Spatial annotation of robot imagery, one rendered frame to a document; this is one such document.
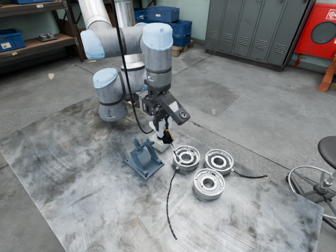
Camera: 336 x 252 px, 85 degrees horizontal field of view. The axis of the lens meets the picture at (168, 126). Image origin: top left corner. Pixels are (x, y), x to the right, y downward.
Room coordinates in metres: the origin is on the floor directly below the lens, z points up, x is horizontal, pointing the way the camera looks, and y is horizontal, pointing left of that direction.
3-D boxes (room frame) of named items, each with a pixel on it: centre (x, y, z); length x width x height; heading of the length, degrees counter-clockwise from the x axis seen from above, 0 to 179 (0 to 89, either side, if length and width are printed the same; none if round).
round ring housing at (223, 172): (0.45, -0.19, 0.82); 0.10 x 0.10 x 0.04
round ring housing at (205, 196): (0.35, -0.14, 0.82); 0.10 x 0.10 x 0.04
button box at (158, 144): (0.57, 0.03, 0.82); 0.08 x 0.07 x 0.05; 50
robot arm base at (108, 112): (0.80, 0.29, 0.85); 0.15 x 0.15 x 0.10
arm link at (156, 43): (0.51, 0.03, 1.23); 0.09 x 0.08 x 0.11; 23
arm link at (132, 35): (0.59, 0.08, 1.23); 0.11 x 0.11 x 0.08; 23
